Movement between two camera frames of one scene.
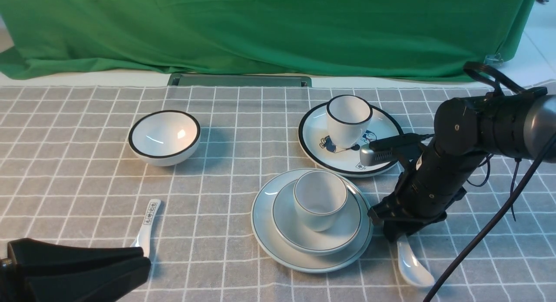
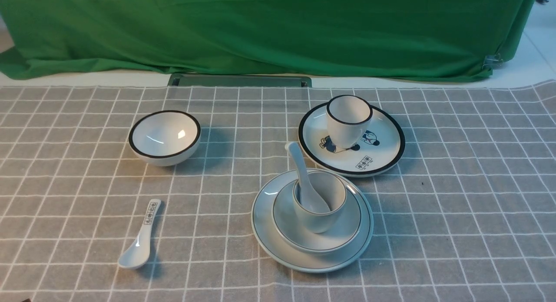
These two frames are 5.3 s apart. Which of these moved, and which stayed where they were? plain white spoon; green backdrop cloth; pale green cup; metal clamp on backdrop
Moved: plain white spoon
Stayed: green backdrop cloth; pale green cup; metal clamp on backdrop
